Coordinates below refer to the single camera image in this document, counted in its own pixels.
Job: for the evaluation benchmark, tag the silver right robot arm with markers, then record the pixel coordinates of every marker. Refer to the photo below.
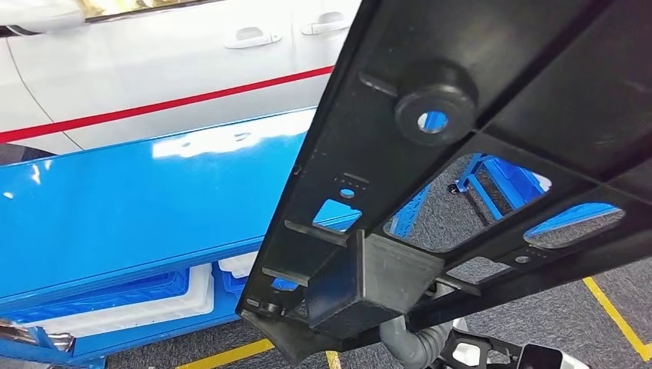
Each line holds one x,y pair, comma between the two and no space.
412,346

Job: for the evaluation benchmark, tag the white car side mirror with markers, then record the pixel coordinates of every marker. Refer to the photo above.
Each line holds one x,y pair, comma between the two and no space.
35,15

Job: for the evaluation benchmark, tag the blue plastic bin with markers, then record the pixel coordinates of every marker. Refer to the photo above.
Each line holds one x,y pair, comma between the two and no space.
127,295
229,286

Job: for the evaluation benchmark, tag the black plastic plate bracket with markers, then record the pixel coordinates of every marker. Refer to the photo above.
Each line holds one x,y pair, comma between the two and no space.
509,51

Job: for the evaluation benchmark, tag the blue wheeled metal rack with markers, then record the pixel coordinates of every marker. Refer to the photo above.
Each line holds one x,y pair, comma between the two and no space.
509,178

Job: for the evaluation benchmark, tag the white plastic bin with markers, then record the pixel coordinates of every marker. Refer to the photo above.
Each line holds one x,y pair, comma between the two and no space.
239,264
201,301

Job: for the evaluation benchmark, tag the yellow floor tape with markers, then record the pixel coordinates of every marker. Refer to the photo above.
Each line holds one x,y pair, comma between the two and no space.
229,355
611,313

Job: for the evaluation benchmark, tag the blue metal shelf rack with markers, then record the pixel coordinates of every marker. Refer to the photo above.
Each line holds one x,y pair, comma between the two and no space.
127,203

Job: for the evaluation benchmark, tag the stanchion with chrome base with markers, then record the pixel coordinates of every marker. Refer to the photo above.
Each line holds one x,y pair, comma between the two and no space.
35,338

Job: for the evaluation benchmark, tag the white car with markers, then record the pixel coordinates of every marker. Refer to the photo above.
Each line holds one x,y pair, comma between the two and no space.
153,76

